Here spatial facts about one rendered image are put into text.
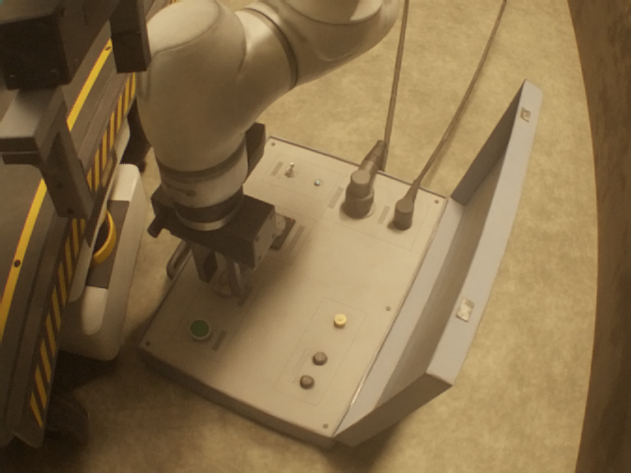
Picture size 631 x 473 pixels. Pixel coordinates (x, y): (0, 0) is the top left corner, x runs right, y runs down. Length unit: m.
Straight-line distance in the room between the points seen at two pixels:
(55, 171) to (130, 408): 0.54
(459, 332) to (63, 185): 0.32
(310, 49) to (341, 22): 0.04
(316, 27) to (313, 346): 0.38
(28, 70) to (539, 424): 0.74
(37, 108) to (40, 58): 0.03
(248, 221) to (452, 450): 0.38
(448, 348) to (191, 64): 0.29
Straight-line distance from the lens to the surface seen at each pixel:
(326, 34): 0.58
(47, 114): 0.31
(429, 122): 1.10
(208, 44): 0.51
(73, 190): 0.37
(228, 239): 0.69
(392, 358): 0.79
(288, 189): 0.92
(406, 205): 0.87
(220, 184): 0.62
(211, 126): 0.55
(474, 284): 0.54
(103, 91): 0.73
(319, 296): 0.83
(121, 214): 0.84
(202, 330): 0.80
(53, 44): 0.30
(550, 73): 1.31
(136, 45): 0.46
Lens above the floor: 0.77
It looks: 54 degrees down
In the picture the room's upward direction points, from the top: straight up
